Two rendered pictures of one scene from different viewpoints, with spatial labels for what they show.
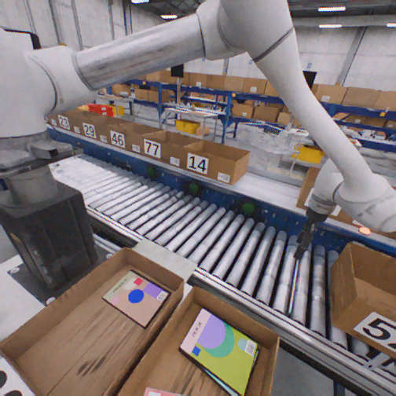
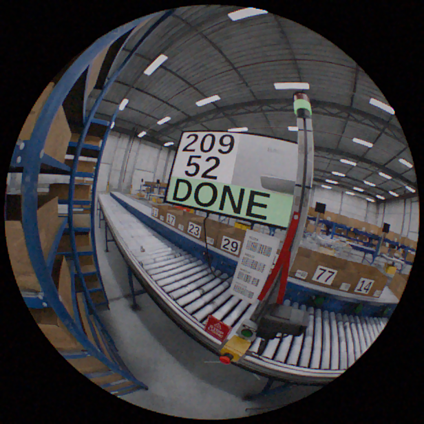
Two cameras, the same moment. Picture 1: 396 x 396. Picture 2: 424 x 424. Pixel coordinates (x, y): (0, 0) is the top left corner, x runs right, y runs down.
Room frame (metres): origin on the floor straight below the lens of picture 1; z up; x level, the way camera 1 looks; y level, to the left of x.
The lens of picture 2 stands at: (0.72, 1.13, 1.30)
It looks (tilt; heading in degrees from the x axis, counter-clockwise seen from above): 7 degrees down; 10
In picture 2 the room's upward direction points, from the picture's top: 11 degrees clockwise
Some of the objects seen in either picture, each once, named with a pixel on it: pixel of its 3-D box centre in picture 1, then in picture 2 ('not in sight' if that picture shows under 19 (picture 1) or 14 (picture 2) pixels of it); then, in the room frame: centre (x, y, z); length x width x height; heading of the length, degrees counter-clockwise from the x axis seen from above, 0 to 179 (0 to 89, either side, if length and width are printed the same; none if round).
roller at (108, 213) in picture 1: (137, 199); (325, 336); (1.04, 0.44, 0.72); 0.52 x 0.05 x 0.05; 154
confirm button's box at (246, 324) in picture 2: not in sight; (248, 330); (0.97, 1.00, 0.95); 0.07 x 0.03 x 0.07; 64
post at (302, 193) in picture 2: not in sight; (272, 289); (1.00, 0.99, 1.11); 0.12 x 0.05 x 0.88; 64
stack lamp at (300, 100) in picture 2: not in sight; (301, 104); (1.01, 0.99, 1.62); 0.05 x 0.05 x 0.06
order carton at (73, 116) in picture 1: (83, 122); (209, 230); (1.99, 1.34, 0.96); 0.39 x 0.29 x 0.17; 63
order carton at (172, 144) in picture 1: (173, 148); (330, 270); (1.47, 0.29, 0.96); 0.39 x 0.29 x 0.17; 64
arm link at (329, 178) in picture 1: (338, 177); not in sight; (0.61, -0.45, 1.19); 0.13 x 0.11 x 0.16; 7
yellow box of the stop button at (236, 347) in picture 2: not in sight; (242, 354); (0.93, 0.98, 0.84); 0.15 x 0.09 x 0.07; 64
